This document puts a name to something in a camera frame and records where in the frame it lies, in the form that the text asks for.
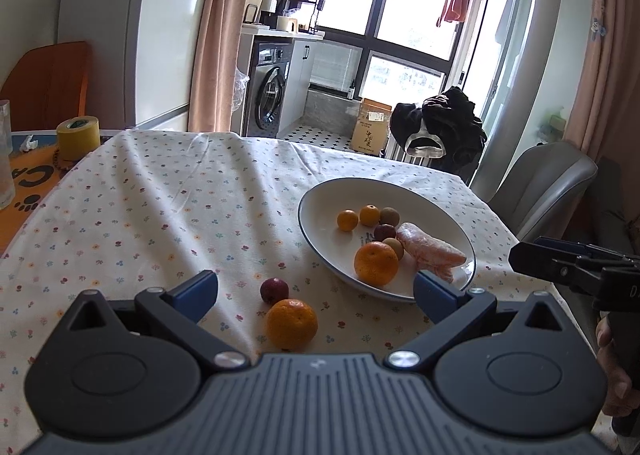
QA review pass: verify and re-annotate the person's right hand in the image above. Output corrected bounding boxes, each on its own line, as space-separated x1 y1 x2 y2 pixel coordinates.
596 317 639 418

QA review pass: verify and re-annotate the peach curtain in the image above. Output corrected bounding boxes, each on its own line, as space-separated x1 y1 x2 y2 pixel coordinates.
188 0 245 132

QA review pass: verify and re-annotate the brown cardboard box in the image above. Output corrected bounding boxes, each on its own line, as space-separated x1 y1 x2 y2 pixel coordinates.
350 98 393 156

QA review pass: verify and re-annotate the small kumquat in plate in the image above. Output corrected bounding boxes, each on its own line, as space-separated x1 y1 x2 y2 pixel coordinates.
359 204 381 227

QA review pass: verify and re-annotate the crumpled clear plastic bag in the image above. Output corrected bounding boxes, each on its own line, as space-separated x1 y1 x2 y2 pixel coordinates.
231 69 250 112

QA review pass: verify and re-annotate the white cabinet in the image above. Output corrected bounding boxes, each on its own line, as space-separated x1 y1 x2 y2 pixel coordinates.
278 39 317 138

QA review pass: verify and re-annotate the clear drinking glass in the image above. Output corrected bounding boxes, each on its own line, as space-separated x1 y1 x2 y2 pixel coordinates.
0 100 15 210

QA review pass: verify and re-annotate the black clothes pile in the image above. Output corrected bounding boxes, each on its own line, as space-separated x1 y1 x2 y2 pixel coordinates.
390 86 487 184

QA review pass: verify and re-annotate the orange placemat with paw print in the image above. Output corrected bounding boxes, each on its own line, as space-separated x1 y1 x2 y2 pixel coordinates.
1 135 79 253

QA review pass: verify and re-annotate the dark red plum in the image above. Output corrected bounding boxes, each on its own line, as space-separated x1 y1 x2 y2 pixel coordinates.
373 224 396 241
259 277 290 305

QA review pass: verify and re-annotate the pale longan fruit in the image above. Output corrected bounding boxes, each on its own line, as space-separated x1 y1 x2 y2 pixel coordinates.
383 237 405 260

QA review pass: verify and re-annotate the yellow tape roll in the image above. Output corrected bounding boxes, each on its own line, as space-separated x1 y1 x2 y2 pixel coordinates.
56 116 101 161

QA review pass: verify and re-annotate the silver washing machine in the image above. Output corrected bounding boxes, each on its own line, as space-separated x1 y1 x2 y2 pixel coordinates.
242 37 294 138

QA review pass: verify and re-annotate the white plate with blue rim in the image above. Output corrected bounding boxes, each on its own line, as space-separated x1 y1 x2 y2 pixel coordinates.
298 178 476 303

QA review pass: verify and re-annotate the peeled pomelo segment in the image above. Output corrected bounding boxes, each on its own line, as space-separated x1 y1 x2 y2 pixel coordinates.
396 222 466 283

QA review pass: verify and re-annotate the mandarin on tablecloth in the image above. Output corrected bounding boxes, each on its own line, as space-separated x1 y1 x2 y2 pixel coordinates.
265 299 318 351

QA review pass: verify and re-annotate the orange chair back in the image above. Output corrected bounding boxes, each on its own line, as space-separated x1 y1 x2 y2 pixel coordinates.
1 41 91 131

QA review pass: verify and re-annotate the grey chair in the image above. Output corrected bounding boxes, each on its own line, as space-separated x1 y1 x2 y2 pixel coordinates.
470 141 598 241

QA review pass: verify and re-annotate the large mandarin in plate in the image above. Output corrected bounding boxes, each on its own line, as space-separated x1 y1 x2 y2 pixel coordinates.
354 241 399 288

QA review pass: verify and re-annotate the brown longan fruit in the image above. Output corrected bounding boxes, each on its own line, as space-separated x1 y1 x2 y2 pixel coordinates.
378 207 400 226

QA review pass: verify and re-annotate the small orange kumquat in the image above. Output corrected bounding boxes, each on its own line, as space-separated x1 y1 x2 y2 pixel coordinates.
336 209 359 233

